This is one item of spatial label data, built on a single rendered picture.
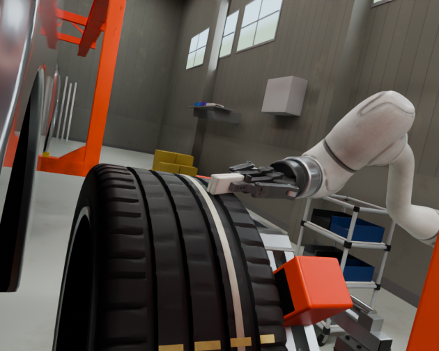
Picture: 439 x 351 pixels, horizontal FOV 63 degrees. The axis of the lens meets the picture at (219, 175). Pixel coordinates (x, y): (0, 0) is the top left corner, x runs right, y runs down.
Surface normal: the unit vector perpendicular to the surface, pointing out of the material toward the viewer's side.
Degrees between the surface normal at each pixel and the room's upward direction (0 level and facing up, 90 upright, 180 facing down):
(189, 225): 30
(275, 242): 45
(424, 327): 90
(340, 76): 90
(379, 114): 89
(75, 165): 90
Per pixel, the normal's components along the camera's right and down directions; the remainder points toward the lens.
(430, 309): -0.89, -0.14
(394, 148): 0.36, 0.68
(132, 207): 0.35, -0.81
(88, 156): 0.40, 0.18
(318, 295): 0.43, -0.56
